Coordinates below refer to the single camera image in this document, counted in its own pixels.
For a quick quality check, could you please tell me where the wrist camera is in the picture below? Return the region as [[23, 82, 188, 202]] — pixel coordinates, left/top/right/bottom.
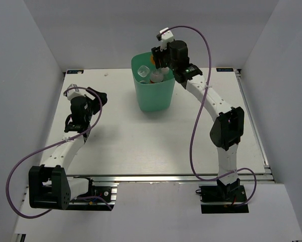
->
[[63, 84, 85, 101], [156, 28, 174, 51]]

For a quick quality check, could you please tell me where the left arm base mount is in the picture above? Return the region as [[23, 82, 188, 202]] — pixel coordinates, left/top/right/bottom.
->
[[66, 180, 117, 211]]

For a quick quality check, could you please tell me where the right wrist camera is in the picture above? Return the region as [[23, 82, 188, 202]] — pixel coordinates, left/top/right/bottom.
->
[[156, 28, 174, 51]]

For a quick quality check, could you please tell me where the orange juice bottle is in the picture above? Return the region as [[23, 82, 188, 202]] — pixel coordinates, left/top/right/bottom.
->
[[150, 55, 155, 65]]

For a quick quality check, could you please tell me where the bottle green blue label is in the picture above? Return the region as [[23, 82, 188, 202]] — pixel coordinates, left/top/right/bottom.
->
[[137, 65, 150, 78]]

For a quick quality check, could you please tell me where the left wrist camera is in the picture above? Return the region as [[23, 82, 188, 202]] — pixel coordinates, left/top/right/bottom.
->
[[63, 84, 85, 101]]

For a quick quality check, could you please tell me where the bottle red label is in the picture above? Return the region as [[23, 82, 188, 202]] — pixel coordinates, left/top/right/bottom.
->
[[150, 69, 164, 83]]

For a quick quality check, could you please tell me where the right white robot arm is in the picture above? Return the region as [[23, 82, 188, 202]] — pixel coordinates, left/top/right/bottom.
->
[[151, 40, 245, 201]]

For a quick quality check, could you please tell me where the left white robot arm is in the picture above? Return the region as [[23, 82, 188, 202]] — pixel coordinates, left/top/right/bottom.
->
[[29, 85, 107, 210]]

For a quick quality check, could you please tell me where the green plastic bin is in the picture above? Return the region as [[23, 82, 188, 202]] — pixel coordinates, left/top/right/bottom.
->
[[131, 52, 175, 112]]

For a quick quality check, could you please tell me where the aluminium frame rail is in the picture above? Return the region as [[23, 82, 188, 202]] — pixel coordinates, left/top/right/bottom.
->
[[67, 174, 275, 183]]

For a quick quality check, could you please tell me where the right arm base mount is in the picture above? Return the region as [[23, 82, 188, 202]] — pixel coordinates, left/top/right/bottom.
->
[[196, 186, 249, 214]]

